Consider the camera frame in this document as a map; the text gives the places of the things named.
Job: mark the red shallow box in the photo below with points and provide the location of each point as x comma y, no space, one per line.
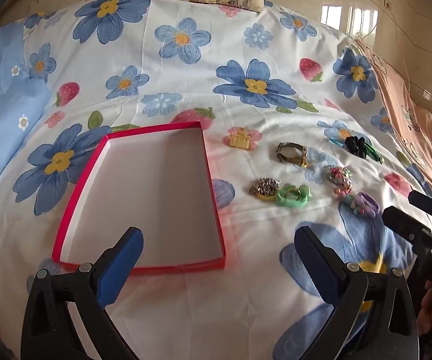
156,202

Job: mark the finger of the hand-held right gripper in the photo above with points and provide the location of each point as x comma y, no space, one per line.
425,203
403,223

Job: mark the light blue pillow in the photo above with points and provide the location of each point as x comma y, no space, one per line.
6,112

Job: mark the floral bed sheet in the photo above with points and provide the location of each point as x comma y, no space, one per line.
208,82

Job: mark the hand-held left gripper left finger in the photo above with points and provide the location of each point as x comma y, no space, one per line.
126,258

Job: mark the green flower hair clip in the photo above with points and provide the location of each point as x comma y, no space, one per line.
281,197

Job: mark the yellow hair claw clip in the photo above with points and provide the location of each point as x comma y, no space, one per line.
239,141

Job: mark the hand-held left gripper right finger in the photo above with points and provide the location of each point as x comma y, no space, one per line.
313,258

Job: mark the black scrunchie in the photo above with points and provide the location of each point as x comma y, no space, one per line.
356,145

